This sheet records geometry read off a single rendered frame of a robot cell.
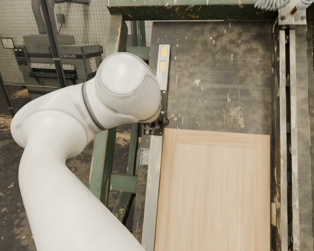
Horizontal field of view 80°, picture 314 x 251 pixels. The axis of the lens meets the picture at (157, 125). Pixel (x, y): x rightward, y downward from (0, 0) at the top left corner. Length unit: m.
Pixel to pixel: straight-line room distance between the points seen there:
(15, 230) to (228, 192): 2.12
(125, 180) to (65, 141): 0.61
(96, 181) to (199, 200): 0.44
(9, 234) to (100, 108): 2.24
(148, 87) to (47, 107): 0.17
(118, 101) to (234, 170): 0.65
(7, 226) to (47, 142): 2.29
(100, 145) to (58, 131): 0.54
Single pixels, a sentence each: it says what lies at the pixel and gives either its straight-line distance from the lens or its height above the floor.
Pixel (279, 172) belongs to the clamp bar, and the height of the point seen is 1.26.
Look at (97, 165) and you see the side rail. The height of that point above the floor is 1.22.
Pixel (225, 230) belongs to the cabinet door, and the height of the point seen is 1.03.
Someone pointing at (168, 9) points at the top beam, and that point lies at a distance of 0.99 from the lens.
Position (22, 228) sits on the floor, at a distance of 2.48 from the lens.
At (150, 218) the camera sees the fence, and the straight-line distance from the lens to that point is 0.84.
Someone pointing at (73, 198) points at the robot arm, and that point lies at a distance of 0.18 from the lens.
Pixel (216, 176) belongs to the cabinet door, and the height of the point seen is 1.20.
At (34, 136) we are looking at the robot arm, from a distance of 0.33.
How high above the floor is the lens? 1.73
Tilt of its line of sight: 27 degrees down
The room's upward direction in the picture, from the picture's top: straight up
